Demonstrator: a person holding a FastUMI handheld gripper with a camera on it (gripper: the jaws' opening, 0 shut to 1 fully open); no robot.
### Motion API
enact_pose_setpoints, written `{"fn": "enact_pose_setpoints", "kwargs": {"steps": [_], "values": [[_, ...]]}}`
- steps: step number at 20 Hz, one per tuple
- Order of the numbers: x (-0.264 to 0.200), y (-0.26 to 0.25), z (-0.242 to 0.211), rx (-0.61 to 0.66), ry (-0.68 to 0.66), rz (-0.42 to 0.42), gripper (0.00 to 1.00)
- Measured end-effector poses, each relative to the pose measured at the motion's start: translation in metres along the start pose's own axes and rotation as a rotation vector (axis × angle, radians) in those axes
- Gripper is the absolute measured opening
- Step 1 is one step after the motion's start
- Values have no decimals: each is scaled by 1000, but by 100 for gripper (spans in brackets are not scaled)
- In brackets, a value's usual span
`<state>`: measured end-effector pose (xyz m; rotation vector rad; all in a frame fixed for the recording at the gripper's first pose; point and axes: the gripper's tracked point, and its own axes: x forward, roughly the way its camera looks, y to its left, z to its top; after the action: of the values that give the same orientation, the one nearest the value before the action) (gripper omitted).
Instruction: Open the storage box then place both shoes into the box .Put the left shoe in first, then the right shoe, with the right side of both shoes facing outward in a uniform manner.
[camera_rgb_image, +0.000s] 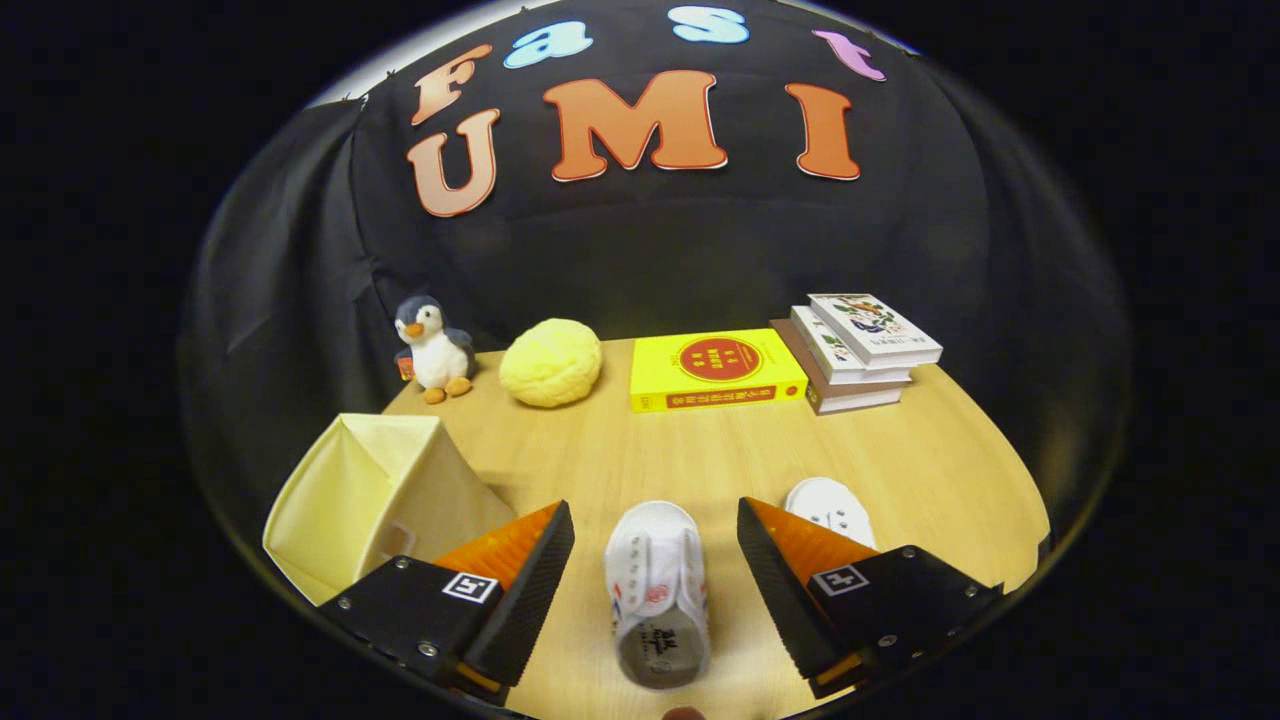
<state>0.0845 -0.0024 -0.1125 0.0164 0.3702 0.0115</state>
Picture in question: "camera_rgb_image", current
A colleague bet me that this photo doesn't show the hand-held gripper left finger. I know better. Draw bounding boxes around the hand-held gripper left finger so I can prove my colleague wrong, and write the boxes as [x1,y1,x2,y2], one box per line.
[318,500,576,706]

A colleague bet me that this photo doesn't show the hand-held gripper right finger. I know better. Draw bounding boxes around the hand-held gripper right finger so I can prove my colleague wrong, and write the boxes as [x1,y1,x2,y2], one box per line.
[736,497,1006,701]

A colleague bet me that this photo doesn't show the white canvas shoe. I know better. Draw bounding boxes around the white canvas shoe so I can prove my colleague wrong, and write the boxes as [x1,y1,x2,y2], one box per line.
[604,500,712,691]
[783,477,878,551]

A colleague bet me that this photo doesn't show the beige fabric storage box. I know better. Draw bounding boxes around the beige fabric storage box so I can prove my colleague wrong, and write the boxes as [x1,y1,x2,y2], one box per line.
[262,413,517,607]

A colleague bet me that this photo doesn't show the yellow round plush cushion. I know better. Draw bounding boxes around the yellow round plush cushion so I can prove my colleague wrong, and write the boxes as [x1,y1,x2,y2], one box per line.
[499,318,604,409]

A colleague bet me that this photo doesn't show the yellow book with red circle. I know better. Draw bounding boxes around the yellow book with red circle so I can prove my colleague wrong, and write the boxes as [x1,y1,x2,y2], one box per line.
[629,328,809,414]

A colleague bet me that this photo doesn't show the brown cover book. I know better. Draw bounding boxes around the brown cover book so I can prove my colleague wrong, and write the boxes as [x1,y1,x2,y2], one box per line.
[770,318,913,415]

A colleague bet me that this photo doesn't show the white floral book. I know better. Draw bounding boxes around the white floral book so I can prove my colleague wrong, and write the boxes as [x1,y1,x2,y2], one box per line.
[790,305,913,387]
[807,292,944,371]

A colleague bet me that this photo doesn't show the penguin plush toy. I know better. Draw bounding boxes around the penguin plush toy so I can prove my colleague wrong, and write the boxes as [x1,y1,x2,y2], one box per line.
[393,294,477,405]

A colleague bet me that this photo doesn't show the black backdrop cloth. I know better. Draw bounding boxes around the black backdrop cloth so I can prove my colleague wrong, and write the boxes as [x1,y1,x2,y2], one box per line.
[180,0,1131,561]

